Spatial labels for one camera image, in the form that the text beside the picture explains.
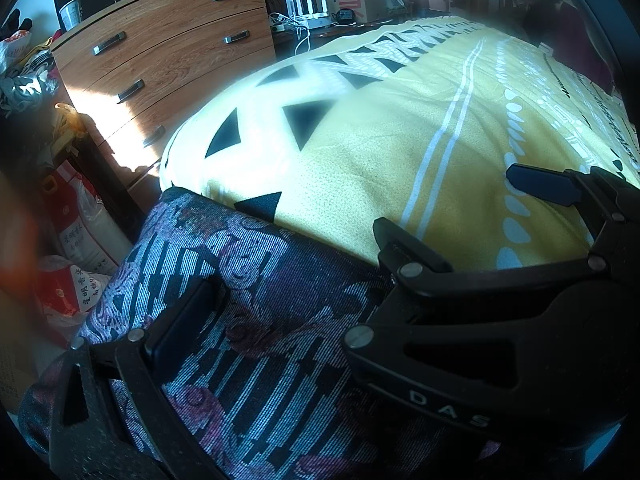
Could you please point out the paper cup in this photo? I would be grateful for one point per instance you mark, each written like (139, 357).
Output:
(75, 12)

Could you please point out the wooden chest of drawers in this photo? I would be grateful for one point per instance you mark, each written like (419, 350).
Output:
(170, 60)

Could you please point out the white router with antennas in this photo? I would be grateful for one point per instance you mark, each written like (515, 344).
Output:
(315, 21)

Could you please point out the white power strip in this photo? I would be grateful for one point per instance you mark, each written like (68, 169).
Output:
(279, 21)

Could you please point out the yellow plastic bag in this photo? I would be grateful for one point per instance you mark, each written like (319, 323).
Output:
(67, 120)

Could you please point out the grey crumpled cloth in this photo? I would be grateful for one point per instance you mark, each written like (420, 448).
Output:
(25, 90)

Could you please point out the purple floral woven cloth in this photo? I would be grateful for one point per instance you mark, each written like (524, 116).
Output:
(280, 340)

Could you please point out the small black device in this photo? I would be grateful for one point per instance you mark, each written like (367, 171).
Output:
(345, 14)

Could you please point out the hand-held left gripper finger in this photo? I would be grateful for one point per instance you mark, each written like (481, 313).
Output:
(182, 325)

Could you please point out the maroon cloth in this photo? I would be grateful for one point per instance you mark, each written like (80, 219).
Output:
(575, 35)

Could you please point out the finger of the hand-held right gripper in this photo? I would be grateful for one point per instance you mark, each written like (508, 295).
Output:
(540, 182)
(400, 250)

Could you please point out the yellow patterned blanket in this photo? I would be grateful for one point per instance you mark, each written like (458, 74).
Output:
(360, 150)

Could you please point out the white plastic bag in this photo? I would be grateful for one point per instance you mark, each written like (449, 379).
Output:
(15, 47)

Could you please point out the red and white sack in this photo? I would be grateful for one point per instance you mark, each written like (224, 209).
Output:
(75, 220)
(65, 290)

